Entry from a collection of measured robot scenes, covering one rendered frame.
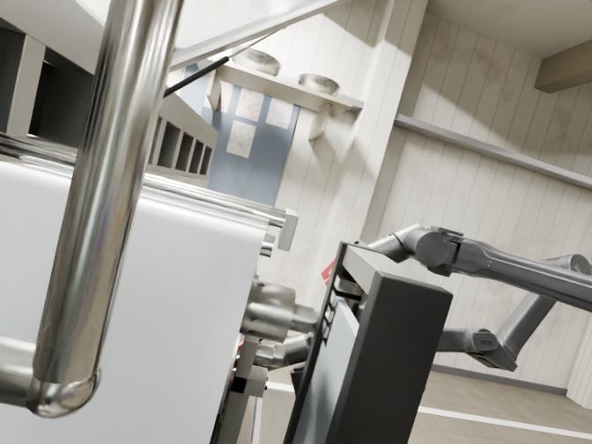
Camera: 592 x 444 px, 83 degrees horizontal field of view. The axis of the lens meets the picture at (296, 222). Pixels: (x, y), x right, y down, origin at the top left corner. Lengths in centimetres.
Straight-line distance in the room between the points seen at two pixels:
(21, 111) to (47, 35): 10
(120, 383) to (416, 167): 350
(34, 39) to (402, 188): 334
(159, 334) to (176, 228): 9
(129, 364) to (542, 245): 455
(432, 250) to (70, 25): 62
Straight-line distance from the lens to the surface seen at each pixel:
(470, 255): 65
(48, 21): 58
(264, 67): 276
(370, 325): 23
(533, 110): 452
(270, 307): 38
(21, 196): 36
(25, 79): 56
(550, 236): 474
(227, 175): 322
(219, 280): 30
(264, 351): 66
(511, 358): 101
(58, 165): 38
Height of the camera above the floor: 147
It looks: 4 degrees down
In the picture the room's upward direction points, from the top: 15 degrees clockwise
